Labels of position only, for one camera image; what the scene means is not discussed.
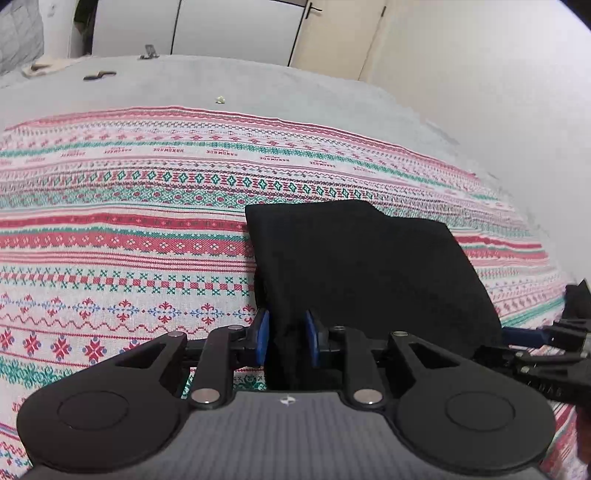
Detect black pants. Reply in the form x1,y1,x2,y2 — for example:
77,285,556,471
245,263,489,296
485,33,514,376
245,200,501,390

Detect cream bedroom door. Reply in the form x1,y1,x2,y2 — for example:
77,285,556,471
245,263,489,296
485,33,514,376
290,0,396,82

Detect person right hand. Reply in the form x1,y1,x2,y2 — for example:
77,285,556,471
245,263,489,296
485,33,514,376
576,407,591,473

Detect black folded garment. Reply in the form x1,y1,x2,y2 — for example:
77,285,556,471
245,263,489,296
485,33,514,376
562,279,591,320

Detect patterned red green blanket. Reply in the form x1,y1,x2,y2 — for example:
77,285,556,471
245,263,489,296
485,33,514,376
1,107,566,479

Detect white grey sliding wardrobe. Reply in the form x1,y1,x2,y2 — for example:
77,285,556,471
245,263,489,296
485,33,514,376
92,0,307,66

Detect black glasses on bed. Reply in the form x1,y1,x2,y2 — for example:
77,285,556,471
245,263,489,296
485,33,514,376
83,71,117,82

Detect beige cloth on bed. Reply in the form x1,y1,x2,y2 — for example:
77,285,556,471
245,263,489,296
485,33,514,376
21,55,76,78

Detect dark hanging clothes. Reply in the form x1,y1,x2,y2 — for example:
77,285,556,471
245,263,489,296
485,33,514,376
73,0,98,55

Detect grey quilted headboard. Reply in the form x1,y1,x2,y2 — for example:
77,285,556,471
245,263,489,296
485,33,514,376
0,0,44,76

